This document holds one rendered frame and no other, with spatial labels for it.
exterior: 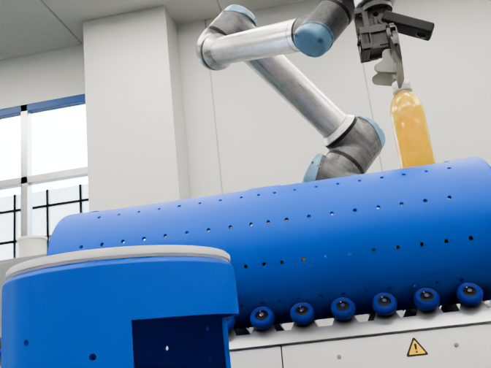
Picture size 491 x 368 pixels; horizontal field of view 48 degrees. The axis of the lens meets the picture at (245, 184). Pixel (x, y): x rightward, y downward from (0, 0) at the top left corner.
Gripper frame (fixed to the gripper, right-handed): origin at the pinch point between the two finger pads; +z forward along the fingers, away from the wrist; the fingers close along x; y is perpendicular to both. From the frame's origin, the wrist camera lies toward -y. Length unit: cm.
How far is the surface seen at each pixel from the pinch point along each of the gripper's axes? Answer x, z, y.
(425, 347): 13, 54, 7
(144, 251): 60, 39, 41
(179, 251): 57, 39, 38
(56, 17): -233, -196, 192
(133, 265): 60, 40, 42
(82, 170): -275, -87, 194
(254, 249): 15, 34, 35
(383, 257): 13.8, 37.9, 11.6
